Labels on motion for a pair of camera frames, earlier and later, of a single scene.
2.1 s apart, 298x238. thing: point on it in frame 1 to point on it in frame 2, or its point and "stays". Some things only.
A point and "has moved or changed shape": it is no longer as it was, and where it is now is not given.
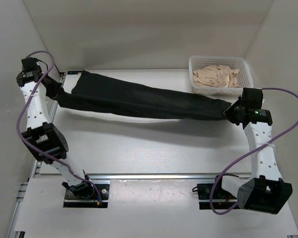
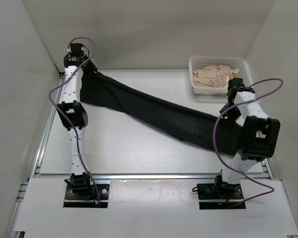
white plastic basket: x=219 y=75 stays
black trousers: x=93 y=91 has moved or changed shape
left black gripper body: x=52 y=88 to x=90 y=68
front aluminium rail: x=133 y=177 stays
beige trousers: x=216 y=76 stays
